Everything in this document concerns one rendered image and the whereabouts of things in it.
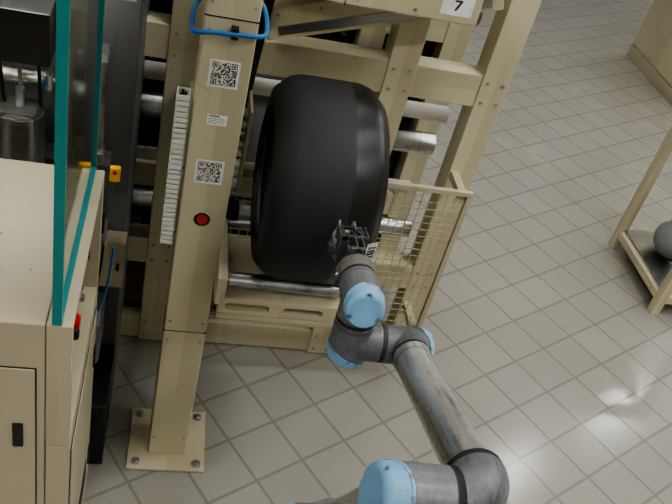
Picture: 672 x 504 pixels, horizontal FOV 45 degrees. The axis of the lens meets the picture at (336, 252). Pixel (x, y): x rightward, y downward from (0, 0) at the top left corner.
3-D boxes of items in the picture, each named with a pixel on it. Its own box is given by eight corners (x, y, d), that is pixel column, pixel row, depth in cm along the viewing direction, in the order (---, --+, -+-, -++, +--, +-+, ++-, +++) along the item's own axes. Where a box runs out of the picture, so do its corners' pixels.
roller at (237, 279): (224, 286, 233) (226, 270, 234) (223, 285, 238) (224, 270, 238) (343, 298, 241) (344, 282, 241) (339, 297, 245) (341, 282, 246)
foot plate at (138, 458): (125, 469, 284) (126, 465, 283) (132, 409, 305) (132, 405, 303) (203, 473, 290) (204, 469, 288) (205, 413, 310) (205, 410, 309)
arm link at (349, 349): (374, 375, 188) (388, 332, 181) (325, 370, 185) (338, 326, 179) (368, 349, 196) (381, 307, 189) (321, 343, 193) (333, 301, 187)
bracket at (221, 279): (213, 304, 234) (218, 278, 228) (215, 220, 264) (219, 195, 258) (225, 305, 234) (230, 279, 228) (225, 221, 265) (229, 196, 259)
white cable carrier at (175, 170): (159, 243, 233) (176, 95, 205) (160, 232, 237) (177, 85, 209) (175, 245, 234) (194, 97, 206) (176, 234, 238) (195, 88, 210)
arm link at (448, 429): (541, 499, 132) (429, 317, 194) (468, 494, 129) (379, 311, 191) (521, 557, 135) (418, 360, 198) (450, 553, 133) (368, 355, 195)
